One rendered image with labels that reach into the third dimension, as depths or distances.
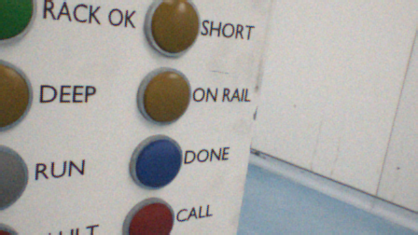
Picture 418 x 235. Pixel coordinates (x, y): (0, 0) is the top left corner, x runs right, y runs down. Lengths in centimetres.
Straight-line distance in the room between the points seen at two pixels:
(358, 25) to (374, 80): 37
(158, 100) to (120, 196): 5
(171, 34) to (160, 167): 7
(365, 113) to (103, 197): 292
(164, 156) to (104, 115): 4
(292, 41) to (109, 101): 317
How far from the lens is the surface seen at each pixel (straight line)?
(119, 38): 22
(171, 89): 23
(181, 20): 22
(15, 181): 21
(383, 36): 307
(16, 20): 19
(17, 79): 20
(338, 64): 319
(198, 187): 27
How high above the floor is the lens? 112
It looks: 13 degrees down
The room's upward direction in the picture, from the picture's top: 8 degrees clockwise
